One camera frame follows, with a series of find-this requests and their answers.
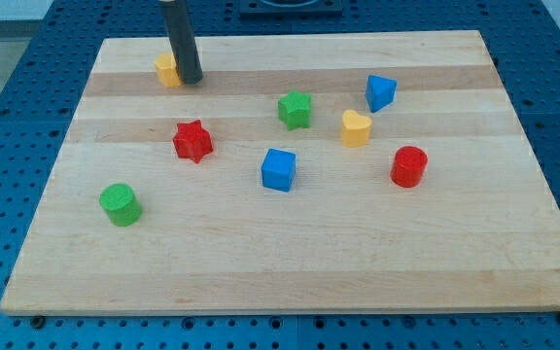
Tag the green star block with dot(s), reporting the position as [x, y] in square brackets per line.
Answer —
[294, 110]

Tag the red star block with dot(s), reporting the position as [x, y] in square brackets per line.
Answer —
[192, 141]

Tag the blue cube block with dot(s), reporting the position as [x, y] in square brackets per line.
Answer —
[279, 170]

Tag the wooden board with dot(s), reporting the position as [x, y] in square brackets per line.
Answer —
[480, 233]

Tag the yellow heart block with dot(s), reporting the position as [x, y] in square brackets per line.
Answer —
[355, 129]

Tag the red cylinder block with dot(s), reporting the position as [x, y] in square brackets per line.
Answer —
[408, 167]

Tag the blue triangle block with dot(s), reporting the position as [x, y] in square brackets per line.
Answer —
[380, 92]

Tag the yellow block behind rod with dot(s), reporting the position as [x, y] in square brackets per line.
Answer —
[166, 70]

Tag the green cylinder block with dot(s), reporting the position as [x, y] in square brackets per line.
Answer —
[120, 204]

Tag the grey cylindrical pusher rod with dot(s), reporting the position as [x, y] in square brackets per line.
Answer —
[178, 26]

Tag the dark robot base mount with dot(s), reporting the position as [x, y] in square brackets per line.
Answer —
[265, 8]

